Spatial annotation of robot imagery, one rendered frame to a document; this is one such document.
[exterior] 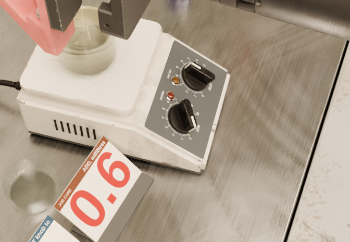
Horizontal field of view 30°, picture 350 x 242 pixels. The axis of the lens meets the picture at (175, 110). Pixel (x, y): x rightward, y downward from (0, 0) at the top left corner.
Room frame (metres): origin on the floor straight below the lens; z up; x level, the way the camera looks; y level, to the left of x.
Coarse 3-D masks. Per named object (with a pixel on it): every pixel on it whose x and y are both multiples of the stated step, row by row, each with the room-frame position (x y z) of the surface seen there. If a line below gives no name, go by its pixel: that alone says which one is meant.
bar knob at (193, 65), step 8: (192, 64) 0.42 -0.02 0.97; (184, 72) 0.42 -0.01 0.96; (192, 72) 0.42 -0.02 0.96; (200, 72) 0.42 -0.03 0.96; (208, 72) 0.42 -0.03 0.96; (184, 80) 0.41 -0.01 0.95; (192, 80) 0.42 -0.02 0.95; (200, 80) 0.42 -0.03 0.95; (208, 80) 0.42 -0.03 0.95; (192, 88) 0.41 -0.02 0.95; (200, 88) 0.41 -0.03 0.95
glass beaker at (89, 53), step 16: (96, 0) 0.44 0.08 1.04; (80, 32) 0.39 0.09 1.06; (96, 32) 0.39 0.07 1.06; (64, 48) 0.39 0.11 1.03; (80, 48) 0.39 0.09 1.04; (96, 48) 0.39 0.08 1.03; (112, 48) 0.40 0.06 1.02; (64, 64) 0.39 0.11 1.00; (80, 64) 0.39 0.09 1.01; (96, 64) 0.39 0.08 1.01; (112, 64) 0.40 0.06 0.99
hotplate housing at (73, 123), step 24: (168, 48) 0.45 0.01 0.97; (192, 48) 0.46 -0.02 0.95; (24, 96) 0.37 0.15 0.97; (144, 96) 0.38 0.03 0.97; (24, 120) 0.37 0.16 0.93; (48, 120) 0.36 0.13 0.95; (72, 120) 0.36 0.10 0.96; (96, 120) 0.35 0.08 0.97; (120, 120) 0.35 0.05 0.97; (144, 120) 0.35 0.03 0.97; (216, 120) 0.39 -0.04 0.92; (120, 144) 0.35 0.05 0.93; (144, 144) 0.34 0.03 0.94; (168, 144) 0.34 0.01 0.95; (192, 168) 0.33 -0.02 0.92
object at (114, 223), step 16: (96, 144) 0.34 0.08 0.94; (128, 160) 0.34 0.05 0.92; (144, 176) 0.32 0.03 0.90; (128, 192) 0.31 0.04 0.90; (144, 192) 0.31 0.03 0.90; (112, 208) 0.28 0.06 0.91; (128, 208) 0.29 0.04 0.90; (112, 224) 0.27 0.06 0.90; (96, 240) 0.25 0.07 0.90; (112, 240) 0.25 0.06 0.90
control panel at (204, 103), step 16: (176, 48) 0.45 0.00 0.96; (176, 64) 0.43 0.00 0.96; (208, 64) 0.45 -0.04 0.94; (160, 80) 0.40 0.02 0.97; (224, 80) 0.43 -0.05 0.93; (160, 96) 0.39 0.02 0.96; (176, 96) 0.39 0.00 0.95; (192, 96) 0.40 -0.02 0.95; (208, 96) 0.41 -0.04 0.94; (160, 112) 0.37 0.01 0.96; (208, 112) 0.39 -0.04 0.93; (160, 128) 0.35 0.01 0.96; (208, 128) 0.37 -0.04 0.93; (176, 144) 0.34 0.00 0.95; (192, 144) 0.35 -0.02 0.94
